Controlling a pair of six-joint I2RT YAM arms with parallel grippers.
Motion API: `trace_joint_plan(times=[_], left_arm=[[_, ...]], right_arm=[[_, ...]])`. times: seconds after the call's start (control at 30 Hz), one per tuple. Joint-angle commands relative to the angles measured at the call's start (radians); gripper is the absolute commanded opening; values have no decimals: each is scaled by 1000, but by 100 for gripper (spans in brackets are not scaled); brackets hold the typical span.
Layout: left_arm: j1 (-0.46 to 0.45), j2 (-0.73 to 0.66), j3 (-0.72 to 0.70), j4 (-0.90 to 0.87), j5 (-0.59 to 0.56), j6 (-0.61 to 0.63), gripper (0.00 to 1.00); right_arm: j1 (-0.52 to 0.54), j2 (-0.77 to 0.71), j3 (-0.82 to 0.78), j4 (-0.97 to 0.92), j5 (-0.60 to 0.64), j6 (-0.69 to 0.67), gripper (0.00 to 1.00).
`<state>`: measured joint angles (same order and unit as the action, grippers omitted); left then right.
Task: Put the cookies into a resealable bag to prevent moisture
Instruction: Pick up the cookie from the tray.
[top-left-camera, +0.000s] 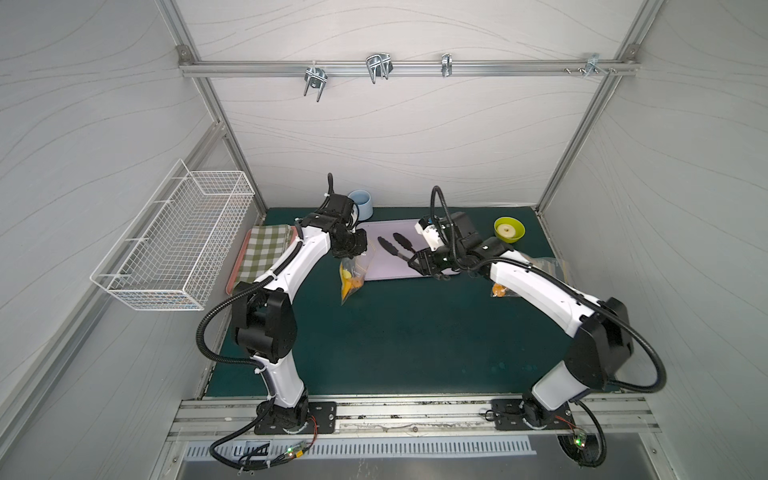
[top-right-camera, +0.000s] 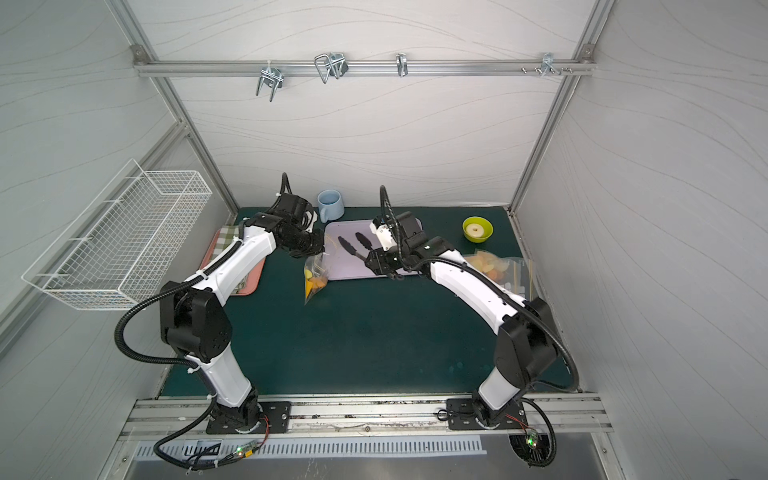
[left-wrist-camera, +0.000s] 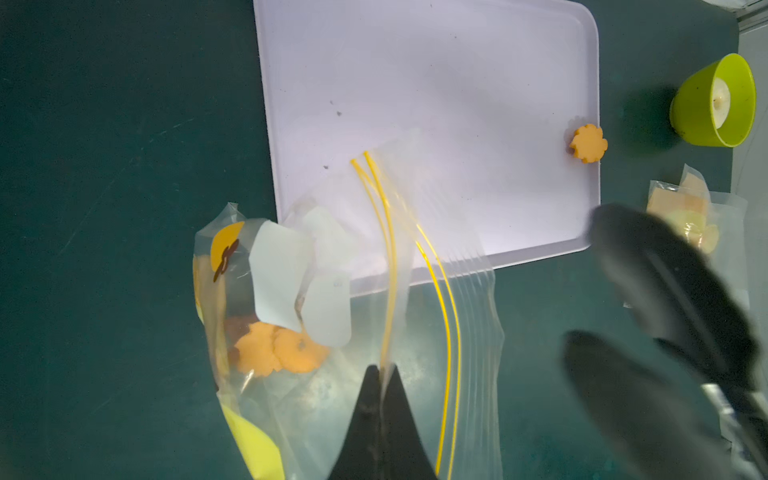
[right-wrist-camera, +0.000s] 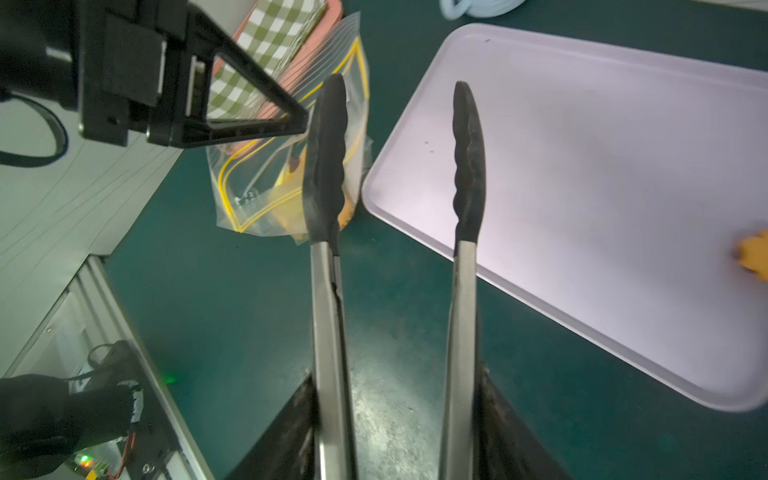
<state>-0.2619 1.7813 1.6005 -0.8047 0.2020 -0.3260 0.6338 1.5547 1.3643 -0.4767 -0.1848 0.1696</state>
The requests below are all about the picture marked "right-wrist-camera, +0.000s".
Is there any green checkered cloth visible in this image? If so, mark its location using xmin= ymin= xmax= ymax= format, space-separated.
xmin=208 ymin=0 xmax=327 ymax=120

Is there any light blue ceramic mug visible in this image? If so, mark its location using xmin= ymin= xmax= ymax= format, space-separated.
xmin=439 ymin=0 xmax=525 ymax=21

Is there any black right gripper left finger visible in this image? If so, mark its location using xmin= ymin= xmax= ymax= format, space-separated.
xmin=226 ymin=374 xmax=317 ymax=480

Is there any flat flower cookie right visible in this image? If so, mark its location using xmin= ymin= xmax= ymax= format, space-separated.
xmin=737 ymin=230 xmax=768 ymax=281

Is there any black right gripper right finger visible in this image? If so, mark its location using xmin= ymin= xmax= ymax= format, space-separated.
xmin=475 ymin=365 xmax=572 ymax=479

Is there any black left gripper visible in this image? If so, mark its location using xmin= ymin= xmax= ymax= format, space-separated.
xmin=1 ymin=1 xmax=309 ymax=148

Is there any lavender plastic tray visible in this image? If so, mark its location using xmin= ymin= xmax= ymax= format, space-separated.
xmin=362 ymin=24 xmax=767 ymax=412

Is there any pink tray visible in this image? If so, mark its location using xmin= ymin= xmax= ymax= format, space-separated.
xmin=226 ymin=1 xmax=342 ymax=121

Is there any clear zip bag with duck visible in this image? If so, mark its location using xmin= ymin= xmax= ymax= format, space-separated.
xmin=206 ymin=13 xmax=371 ymax=243

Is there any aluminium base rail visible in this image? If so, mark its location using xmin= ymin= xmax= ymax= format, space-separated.
xmin=1 ymin=257 xmax=213 ymax=479

